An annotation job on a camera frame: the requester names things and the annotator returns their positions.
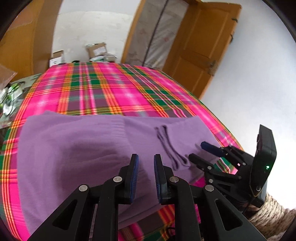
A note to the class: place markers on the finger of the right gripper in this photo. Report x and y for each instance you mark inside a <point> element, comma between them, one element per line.
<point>232,154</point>
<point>209,170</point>

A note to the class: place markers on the floral sleeve right forearm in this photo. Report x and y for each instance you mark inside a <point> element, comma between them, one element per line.
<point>273,220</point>

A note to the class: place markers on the cluttered side table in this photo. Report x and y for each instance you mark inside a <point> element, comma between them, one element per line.
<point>13,97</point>

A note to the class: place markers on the purple fleece garment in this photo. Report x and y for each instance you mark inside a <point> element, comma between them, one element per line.
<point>57,153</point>

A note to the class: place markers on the pink plaid bed sheet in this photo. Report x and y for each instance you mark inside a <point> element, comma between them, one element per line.
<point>95,88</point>

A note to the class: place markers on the wooden door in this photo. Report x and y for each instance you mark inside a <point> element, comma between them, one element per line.
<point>202,39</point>

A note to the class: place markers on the brown cardboard box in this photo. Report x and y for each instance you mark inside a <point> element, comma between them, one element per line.
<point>95,50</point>

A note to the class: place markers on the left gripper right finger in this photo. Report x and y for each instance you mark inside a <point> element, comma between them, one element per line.
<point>200,213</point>

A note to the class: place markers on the plastic door curtain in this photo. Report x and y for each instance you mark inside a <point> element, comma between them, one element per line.
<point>152,33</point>

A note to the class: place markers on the white small box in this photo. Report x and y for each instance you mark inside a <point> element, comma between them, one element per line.
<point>57,58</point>

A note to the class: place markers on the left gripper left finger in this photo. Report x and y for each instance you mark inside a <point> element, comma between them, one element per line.
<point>91,213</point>

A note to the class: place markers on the wooden wardrobe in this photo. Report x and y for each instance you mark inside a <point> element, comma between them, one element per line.
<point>26,47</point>

